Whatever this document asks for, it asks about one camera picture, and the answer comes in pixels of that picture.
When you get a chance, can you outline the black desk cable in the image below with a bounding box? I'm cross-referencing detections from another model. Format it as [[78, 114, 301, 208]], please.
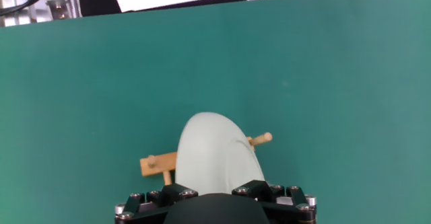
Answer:
[[0, 0, 44, 16]]

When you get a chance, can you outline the pale green round dish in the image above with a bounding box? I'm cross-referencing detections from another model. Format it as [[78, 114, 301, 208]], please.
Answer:
[[174, 112, 267, 196]]

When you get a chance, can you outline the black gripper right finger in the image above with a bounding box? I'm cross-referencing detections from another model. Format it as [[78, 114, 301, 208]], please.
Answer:
[[231, 180, 318, 224]]

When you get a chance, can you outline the wooden dish rack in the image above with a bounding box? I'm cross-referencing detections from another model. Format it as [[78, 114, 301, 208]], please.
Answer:
[[139, 132, 273, 187]]

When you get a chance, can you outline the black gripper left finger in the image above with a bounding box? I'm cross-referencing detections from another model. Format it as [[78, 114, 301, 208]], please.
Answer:
[[114, 182, 199, 224]]

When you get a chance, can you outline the green table mat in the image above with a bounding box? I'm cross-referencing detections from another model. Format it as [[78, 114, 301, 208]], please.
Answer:
[[0, 0, 431, 224]]

